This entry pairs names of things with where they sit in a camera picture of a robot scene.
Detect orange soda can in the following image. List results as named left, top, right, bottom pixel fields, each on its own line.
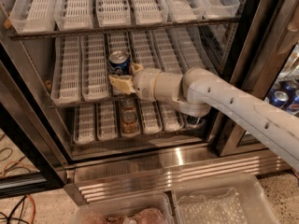
left=121, top=98, right=135, bottom=111
left=121, top=111, right=139, bottom=134

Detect pink items in bin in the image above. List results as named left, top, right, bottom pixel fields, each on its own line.
left=78, top=208, right=165, bottom=224

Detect glass fridge door right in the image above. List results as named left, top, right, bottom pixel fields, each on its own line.
left=214, top=0, right=299, bottom=157

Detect orange soda can front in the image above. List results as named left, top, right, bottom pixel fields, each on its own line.
left=121, top=111, right=139, bottom=134

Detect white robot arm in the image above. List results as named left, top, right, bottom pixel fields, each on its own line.
left=108, top=63, right=299, bottom=170

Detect blue cans behind glass door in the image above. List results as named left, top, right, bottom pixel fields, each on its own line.
left=264, top=80, right=299, bottom=116

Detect blue can bottom shelf front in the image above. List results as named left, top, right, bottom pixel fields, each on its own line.
left=186, top=116, right=205, bottom=127

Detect blue pepsi can shelf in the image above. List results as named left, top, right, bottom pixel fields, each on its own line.
left=108, top=50, right=130, bottom=76

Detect clear plastic bin left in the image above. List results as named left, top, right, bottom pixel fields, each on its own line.
left=69, top=192, right=174, bottom=224

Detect open fridge door left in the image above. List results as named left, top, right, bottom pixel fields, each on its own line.
left=0, top=40, right=68, bottom=200

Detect steel fridge cabinet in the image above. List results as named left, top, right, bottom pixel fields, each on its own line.
left=0, top=0, right=298, bottom=205

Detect orange soda can rear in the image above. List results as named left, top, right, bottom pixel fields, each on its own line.
left=121, top=98, right=135, bottom=111

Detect clear plastic bin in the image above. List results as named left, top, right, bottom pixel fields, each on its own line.
left=69, top=192, right=174, bottom=224
left=172, top=173, right=280, bottom=224

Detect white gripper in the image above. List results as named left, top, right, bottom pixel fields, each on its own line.
left=108, top=62, right=162, bottom=102

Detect black cable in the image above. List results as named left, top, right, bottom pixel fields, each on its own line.
left=0, top=195, right=29, bottom=224

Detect orange cable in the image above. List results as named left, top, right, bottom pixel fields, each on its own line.
left=0, top=161, right=36, bottom=224

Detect clear plastic bin right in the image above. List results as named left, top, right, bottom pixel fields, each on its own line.
left=172, top=173, right=280, bottom=224

